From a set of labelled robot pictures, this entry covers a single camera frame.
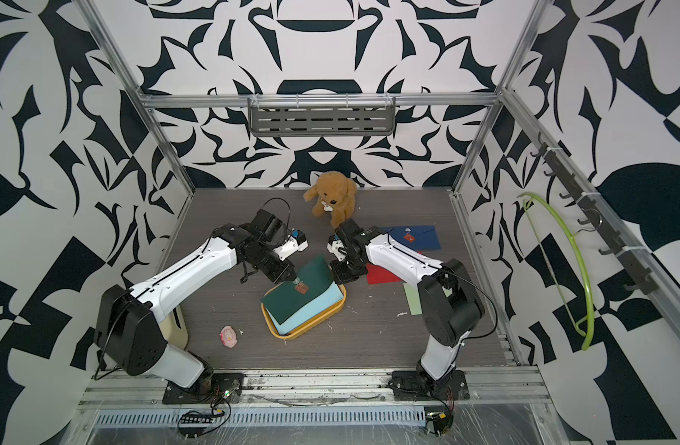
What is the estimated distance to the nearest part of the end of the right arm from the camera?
2.17 feet

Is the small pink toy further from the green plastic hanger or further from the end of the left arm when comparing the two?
the green plastic hanger

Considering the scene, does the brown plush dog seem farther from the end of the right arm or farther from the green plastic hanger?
the green plastic hanger

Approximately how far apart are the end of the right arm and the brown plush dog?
7.6 inches

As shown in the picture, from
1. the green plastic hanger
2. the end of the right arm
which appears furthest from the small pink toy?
the green plastic hanger

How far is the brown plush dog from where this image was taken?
38.6 inches

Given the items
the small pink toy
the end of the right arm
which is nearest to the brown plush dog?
the end of the right arm

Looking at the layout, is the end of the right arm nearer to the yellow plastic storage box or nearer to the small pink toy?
the yellow plastic storage box

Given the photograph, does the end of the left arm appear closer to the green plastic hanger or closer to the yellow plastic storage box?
the yellow plastic storage box
